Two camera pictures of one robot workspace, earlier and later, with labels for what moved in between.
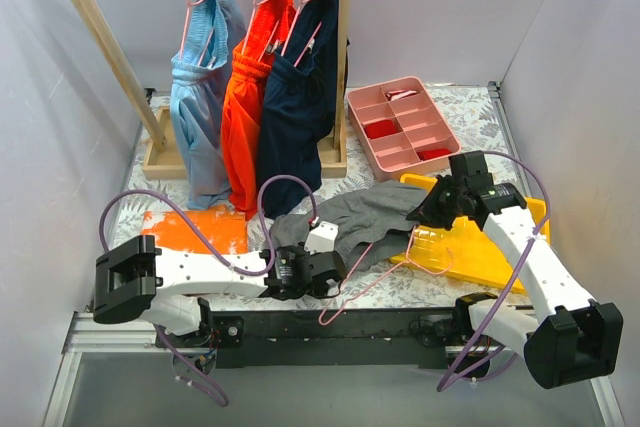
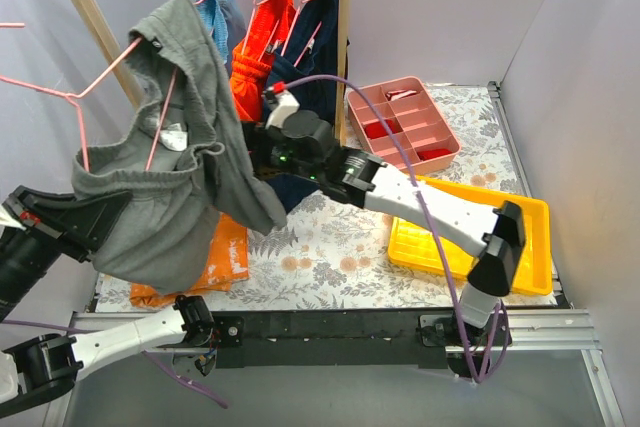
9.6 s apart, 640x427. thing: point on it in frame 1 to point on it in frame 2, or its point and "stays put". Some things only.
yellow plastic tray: [464, 249] stays put
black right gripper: [435, 204] to [257, 148]
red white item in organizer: [400, 94] stays put
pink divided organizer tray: [400, 129] stays put
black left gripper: [329, 272] to [55, 227]
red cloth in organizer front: [429, 153] stays put
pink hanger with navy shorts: [311, 43] stays put
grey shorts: [372, 224] to [182, 159]
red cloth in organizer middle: [380, 128] stays put
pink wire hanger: [408, 253] to [73, 98]
